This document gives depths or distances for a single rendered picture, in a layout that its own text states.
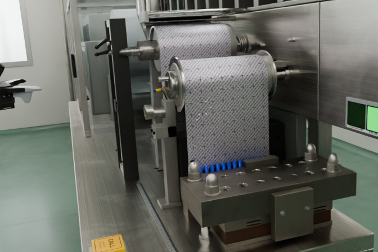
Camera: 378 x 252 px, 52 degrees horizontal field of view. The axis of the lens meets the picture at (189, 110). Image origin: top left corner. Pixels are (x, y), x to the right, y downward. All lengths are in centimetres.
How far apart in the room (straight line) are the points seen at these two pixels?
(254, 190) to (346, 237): 25
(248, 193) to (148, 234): 28
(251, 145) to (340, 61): 32
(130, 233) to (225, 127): 36
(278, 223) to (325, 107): 31
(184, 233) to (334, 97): 49
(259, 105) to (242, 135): 9
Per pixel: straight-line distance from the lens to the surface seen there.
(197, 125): 101
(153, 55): 126
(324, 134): 138
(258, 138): 109
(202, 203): 85
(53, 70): 652
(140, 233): 103
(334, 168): 102
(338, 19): 98
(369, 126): 91
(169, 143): 109
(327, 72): 101
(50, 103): 658
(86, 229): 109
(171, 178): 112
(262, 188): 91
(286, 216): 94
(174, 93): 101
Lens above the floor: 139
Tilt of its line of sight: 11 degrees down
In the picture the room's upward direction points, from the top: 3 degrees counter-clockwise
